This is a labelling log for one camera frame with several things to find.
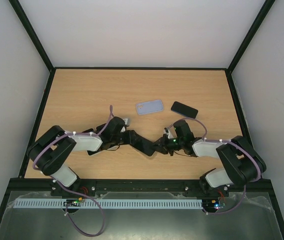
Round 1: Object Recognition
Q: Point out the clear magsafe phone case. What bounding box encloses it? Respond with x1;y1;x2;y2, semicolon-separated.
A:
146;151;156;158

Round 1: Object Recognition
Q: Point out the beige phone case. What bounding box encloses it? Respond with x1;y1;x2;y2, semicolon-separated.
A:
87;150;99;156

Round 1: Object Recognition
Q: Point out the lilac phone case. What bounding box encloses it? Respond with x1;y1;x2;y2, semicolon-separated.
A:
135;99;164;115

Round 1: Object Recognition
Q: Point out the black phone blue edge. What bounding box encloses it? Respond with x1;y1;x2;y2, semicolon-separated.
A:
170;101;199;119

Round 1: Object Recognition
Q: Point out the black phone purple edge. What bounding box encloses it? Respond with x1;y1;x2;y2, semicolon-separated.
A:
82;128;96;152

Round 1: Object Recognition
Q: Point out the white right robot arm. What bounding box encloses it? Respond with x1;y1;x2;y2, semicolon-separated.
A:
153;117;267;196

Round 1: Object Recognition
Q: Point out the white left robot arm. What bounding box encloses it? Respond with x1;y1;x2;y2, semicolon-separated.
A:
26;116;130;188

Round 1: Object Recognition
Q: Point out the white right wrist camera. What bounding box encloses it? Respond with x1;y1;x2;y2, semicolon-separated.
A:
163;127;174;139

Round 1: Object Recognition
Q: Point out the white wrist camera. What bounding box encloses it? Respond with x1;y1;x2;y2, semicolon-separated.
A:
163;127;174;139
121;118;131;132

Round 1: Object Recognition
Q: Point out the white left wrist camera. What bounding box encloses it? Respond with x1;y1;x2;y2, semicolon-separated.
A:
121;118;131;132

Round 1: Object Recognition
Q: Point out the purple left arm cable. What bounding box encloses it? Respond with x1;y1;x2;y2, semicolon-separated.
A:
33;104;114;171

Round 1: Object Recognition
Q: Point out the black enclosure frame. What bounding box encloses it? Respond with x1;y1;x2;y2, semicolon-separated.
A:
0;0;284;240

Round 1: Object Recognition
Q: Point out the light blue cable duct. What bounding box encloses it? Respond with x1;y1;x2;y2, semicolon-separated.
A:
13;198;203;210

